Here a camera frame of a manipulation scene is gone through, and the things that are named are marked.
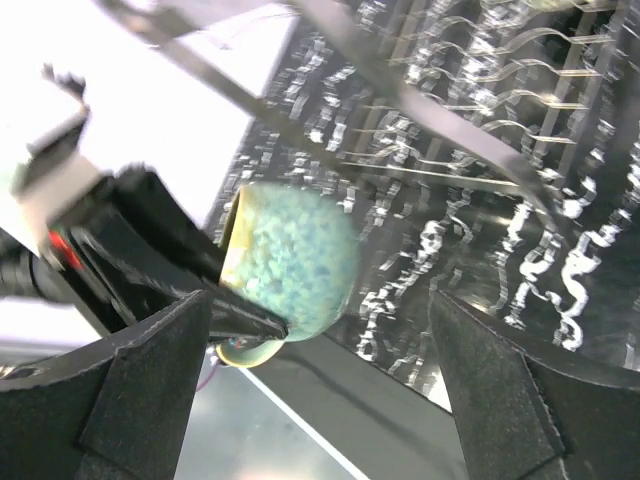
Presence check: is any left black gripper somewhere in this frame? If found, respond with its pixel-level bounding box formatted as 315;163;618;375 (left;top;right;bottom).
1;166;288;343

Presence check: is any steel wire dish rack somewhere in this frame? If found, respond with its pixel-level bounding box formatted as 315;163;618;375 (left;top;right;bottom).
94;0;640;241

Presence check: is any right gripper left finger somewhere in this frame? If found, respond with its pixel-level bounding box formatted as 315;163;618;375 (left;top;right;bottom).
1;292;209;479

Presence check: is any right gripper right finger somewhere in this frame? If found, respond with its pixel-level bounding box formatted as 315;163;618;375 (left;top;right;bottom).
429;292;639;479

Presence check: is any teal glazed ceramic mug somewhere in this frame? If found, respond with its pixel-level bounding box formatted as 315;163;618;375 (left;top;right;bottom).
220;182;360;342

